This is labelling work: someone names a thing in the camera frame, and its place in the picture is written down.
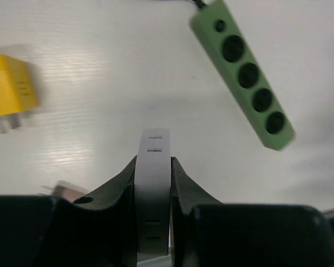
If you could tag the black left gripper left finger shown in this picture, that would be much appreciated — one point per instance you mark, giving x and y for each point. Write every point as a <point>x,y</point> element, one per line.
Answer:
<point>46,230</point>

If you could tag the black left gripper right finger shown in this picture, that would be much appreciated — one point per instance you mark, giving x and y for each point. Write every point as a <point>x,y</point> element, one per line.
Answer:
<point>207,232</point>

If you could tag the white plug adapter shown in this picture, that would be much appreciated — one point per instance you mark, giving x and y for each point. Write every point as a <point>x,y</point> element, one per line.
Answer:
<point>152,192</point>

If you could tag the yellow plug adapter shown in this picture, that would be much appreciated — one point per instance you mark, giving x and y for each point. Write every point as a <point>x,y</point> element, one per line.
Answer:
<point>19,90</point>

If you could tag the brown plug adapter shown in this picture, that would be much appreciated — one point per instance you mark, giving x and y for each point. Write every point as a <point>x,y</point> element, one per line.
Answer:
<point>64,189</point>

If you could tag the green power strip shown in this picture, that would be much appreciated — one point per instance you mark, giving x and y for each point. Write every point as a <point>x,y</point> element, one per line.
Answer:
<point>219,34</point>

